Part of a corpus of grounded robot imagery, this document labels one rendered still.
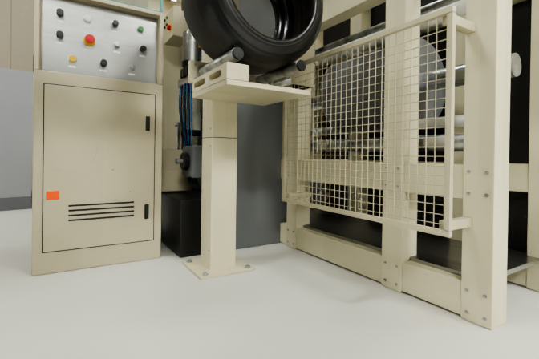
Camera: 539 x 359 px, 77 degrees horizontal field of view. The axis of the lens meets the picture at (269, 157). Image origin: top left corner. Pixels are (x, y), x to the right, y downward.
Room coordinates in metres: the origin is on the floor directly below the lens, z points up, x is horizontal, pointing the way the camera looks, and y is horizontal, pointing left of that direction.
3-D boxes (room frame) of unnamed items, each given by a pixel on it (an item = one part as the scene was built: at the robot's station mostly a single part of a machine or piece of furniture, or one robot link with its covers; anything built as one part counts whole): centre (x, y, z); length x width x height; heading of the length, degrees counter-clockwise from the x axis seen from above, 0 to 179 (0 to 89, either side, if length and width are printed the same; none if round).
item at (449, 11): (1.39, -0.31, 0.65); 0.90 x 0.02 x 0.70; 32
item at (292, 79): (1.80, -0.12, 1.05); 0.20 x 0.15 x 0.30; 32
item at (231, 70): (1.34, 0.21, 0.83); 0.36 x 0.09 x 0.06; 32
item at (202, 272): (1.62, 0.24, 0.01); 0.27 x 0.27 x 0.02; 32
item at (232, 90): (1.41, 0.09, 0.80); 0.37 x 0.36 x 0.02; 122
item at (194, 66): (1.56, 0.18, 0.90); 0.40 x 0.03 x 0.10; 122
